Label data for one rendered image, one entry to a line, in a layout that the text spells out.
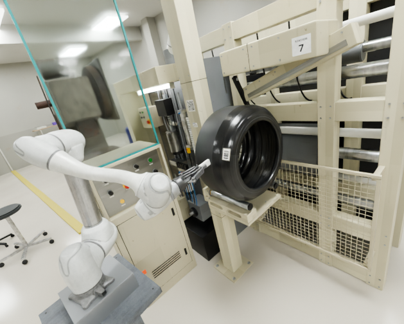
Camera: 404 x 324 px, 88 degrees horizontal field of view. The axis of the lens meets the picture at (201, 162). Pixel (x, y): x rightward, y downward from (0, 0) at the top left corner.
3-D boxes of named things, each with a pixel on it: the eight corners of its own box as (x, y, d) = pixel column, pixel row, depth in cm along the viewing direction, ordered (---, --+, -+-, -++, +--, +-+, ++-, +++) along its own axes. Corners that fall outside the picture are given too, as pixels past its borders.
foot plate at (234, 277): (213, 267, 199) (212, 265, 198) (232, 249, 214) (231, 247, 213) (234, 283, 179) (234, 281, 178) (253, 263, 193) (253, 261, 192)
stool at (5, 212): (45, 231, 328) (23, 195, 303) (58, 245, 287) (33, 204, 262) (-3, 258, 288) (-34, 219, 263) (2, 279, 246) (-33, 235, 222)
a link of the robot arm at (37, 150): (48, 150, 85) (70, 142, 97) (5, 132, 84) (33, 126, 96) (43, 177, 89) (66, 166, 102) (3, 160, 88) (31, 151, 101)
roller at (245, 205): (214, 189, 152) (212, 195, 152) (210, 188, 149) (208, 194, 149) (254, 204, 126) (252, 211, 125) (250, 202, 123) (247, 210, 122)
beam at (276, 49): (221, 77, 142) (218, 53, 136) (245, 71, 155) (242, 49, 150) (316, 56, 95) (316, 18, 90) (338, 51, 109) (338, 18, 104)
